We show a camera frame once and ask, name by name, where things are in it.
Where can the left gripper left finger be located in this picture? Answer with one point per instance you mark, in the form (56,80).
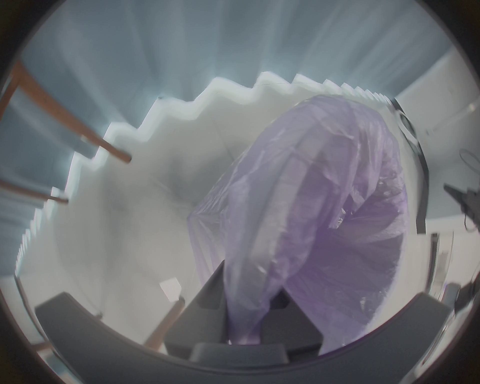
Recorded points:
(202,318)

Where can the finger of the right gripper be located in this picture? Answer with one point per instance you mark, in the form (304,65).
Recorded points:
(459,195)

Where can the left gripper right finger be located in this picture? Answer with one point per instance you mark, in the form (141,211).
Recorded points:
(296,330)

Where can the purple plastic bag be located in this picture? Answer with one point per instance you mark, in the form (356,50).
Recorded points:
(318,225)

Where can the white trash bin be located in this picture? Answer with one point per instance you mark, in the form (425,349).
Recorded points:
(262,210)

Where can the white wooden chair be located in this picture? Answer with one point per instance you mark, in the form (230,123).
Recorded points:
(75,115)

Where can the pale blue curtain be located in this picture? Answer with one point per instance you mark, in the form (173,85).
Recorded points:
(225,45)

